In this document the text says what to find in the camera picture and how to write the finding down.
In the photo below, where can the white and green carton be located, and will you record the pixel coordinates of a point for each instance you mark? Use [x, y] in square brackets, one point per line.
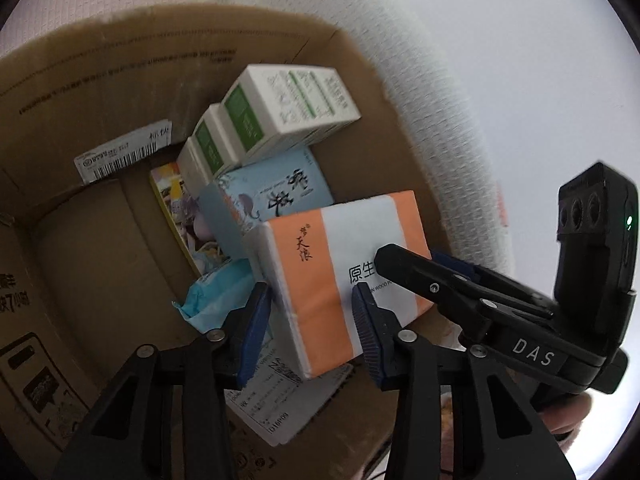
[212, 142]
[295, 100]
[192, 162]

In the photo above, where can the person's right hand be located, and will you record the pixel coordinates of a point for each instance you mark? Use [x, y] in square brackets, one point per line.
[565, 417]

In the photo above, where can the yellow printed box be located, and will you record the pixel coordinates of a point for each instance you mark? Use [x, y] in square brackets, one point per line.
[172, 195]

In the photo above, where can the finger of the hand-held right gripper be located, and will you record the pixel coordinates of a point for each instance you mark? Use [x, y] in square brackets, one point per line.
[452, 260]
[410, 267]

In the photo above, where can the white printed paper sheet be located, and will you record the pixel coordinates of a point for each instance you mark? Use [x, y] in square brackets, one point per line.
[285, 400]

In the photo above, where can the brown cardboard box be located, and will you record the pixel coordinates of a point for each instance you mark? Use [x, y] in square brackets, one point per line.
[90, 245]

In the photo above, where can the light blue tissue packet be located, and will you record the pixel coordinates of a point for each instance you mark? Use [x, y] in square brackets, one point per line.
[280, 190]

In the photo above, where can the orange and white tissue pack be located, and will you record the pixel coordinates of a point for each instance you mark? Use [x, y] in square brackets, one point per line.
[310, 280]

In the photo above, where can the white shipping label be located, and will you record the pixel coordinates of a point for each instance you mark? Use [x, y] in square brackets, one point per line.
[122, 152]

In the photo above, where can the blue wipes packet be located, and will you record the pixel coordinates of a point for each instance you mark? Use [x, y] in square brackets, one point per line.
[215, 295]

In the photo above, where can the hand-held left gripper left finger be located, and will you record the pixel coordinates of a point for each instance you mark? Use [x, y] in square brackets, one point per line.
[252, 332]

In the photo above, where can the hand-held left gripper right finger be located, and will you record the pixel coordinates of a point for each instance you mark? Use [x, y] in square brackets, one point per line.
[366, 340]

